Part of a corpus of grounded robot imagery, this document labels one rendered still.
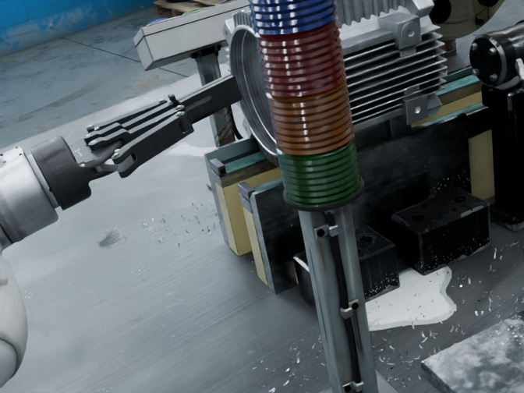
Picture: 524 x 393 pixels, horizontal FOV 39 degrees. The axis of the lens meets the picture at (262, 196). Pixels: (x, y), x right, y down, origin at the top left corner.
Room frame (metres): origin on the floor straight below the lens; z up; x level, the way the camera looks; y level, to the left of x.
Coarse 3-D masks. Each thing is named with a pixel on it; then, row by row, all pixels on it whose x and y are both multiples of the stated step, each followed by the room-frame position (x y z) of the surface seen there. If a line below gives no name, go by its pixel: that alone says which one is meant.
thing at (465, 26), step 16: (432, 0) 1.16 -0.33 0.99; (448, 0) 1.17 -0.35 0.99; (464, 0) 1.18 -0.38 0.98; (480, 0) 1.19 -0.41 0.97; (496, 0) 1.20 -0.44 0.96; (432, 16) 1.16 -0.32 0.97; (448, 16) 1.17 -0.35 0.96; (464, 16) 1.18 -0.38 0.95; (480, 16) 1.20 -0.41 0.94; (448, 32) 1.18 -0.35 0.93; (464, 32) 1.19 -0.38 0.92
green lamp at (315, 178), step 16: (352, 144) 0.51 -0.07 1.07; (288, 160) 0.51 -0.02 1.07; (304, 160) 0.50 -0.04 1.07; (320, 160) 0.49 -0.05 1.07; (336, 160) 0.50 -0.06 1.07; (352, 160) 0.51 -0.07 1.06; (288, 176) 0.51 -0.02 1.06; (304, 176) 0.50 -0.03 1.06; (320, 176) 0.49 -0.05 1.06; (336, 176) 0.50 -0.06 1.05; (352, 176) 0.50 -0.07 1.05; (288, 192) 0.52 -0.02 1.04; (304, 192) 0.50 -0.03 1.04; (320, 192) 0.50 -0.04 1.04; (336, 192) 0.49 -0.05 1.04; (352, 192) 0.50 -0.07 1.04
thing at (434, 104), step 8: (408, 0) 0.84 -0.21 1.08; (416, 0) 0.83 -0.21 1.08; (424, 0) 0.83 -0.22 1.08; (408, 8) 0.84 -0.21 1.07; (416, 8) 0.83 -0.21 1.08; (424, 8) 0.82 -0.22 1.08; (432, 8) 0.83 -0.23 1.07; (232, 24) 0.89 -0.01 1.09; (224, 32) 0.90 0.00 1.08; (432, 96) 0.84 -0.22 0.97; (432, 104) 0.83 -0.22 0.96; (440, 104) 0.83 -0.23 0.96; (432, 112) 0.83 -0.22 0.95; (248, 128) 0.89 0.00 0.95
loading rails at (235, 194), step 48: (480, 96) 0.98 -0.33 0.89; (240, 144) 0.90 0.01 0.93; (384, 144) 0.80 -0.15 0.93; (432, 144) 0.82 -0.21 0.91; (480, 144) 0.85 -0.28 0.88; (240, 192) 0.78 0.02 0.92; (384, 192) 0.79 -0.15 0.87; (432, 192) 0.82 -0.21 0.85; (480, 192) 0.85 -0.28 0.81; (240, 240) 0.84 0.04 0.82; (288, 240) 0.75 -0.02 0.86; (288, 288) 0.74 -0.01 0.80
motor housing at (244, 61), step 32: (352, 32) 0.81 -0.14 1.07; (384, 32) 0.80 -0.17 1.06; (256, 64) 0.91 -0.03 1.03; (352, 64) 0.78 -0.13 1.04; (384, 64) 0.79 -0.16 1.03; (416, 64) 0.81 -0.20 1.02; (256, 96) 0.91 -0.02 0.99; (352, 96) 0.78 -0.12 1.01; (384, 96) 0.78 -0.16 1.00; (256, 128) 0.88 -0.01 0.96; (384, 128) 0.83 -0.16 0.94
